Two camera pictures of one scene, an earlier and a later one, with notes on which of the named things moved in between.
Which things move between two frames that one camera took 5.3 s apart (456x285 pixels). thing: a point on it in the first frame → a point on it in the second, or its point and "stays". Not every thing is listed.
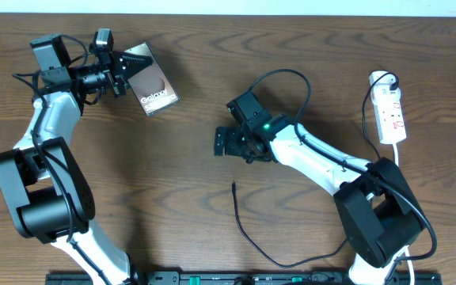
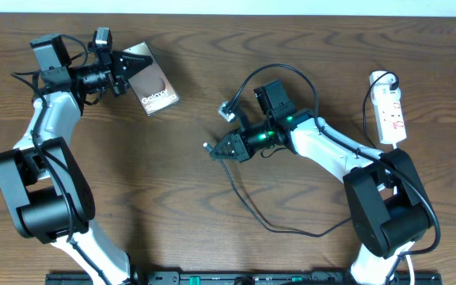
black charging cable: (252, 240) → (297, 233)
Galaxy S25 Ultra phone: (151, 85) stays
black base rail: (247, 278) stays
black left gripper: (112, 69) stays
